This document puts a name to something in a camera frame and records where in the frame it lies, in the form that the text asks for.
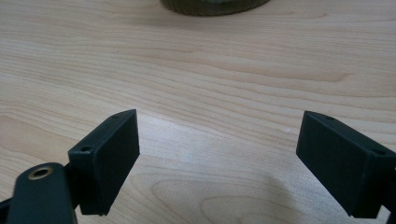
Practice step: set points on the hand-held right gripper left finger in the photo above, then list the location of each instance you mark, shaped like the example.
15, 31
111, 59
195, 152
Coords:
106, 168

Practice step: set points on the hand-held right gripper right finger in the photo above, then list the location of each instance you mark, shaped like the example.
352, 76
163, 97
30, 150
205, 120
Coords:
345, 168

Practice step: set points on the translucent grey ribbed waste bin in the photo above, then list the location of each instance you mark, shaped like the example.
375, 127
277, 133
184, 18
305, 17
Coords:
211, 7

